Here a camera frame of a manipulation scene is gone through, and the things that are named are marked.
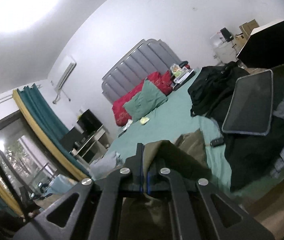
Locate grey framed tablet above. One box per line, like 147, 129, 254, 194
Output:
222, 69, 273, 136

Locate cardboard boxes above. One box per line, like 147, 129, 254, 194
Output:
235, 19, 259, 48

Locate black remote key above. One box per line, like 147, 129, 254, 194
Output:
210, 137, 225, 147

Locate white shelf desk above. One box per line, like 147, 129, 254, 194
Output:
71, 126, 113, 166

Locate black clothes pile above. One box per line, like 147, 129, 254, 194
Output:
188, 62, 284, 192

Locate yellow small object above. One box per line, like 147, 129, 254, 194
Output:
140, 117, 150, 125

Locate grey folded garment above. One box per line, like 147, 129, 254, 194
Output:
89, 151, 124, 180

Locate white air conditioner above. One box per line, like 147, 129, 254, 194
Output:
52, 56, 76, 92

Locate stack of books and snacks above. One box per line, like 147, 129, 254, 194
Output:
170, 61, 196, 91

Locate teal bed sheet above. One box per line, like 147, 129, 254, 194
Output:
106, 76, 263, 199

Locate green pillow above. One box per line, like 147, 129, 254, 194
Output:
123, 80, 167, 122

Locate teal and yellow curtain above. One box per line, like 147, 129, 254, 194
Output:
0, 84, 89, 216

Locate red pillow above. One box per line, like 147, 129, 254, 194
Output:
112, 71, 172, 126

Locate black softbox lamp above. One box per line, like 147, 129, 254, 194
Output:
237, 20, 284, 69

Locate black monitor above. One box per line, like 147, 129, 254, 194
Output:
77, 109, 102, 135

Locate olive green garment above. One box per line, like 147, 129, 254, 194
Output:
118, 129, 211, 239

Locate white side table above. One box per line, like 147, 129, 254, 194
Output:
209, 28, 238, 64

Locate grey padded headboard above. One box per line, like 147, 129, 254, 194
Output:
101, 39, 181, 103

